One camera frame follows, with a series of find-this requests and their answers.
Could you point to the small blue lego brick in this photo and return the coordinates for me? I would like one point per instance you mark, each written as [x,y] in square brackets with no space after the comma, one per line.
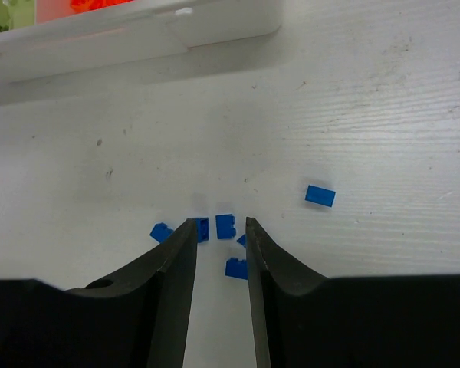
[236,268]
[202,225]
[242,240]
[160,232]
[320,196]
[225,226]

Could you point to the orange round lego piece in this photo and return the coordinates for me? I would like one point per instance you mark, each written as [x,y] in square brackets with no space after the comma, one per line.
[81,6]

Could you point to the white three-compartment tray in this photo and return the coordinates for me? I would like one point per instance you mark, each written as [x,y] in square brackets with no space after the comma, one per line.
[151,40]

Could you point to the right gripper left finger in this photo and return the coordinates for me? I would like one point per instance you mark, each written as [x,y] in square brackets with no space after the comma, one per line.
[136,316]

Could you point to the green lego brick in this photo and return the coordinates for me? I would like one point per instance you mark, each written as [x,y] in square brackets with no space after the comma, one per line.
[16,14]

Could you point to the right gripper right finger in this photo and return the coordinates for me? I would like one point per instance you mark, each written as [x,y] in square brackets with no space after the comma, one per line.
[301,318]

